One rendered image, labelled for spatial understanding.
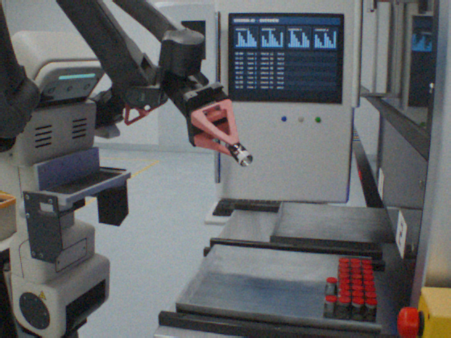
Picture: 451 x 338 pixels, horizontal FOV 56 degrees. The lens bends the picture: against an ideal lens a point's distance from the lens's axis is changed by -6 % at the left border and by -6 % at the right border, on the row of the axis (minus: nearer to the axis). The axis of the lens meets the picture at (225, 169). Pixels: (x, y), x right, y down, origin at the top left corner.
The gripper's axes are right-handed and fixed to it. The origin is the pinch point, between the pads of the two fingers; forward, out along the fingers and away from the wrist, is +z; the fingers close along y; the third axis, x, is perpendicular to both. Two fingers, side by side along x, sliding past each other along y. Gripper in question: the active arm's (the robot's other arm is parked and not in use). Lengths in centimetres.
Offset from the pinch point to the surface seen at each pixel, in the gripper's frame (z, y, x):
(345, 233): -1, -49, 33
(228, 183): -56, -79, 28
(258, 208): -26, -57, 22
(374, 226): 0, -52, 43
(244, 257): -3.4, -38.3, 3.6
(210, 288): 2.5, -32.2, -7.6
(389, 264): 15, -39, 30
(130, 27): -538, -264, 138
